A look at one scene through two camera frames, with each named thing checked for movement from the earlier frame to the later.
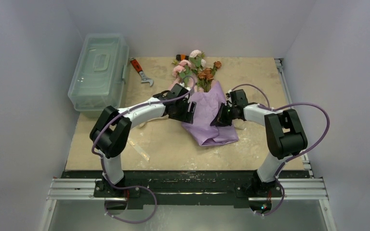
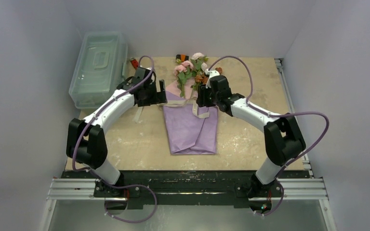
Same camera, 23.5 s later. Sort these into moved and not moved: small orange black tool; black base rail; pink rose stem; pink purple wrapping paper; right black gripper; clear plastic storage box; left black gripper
Moved: pink purple wrapping paper; left black gripper; right black gripper
Not moved: black base rail; clear plastic storage box; pink rose stem; small orange black tool
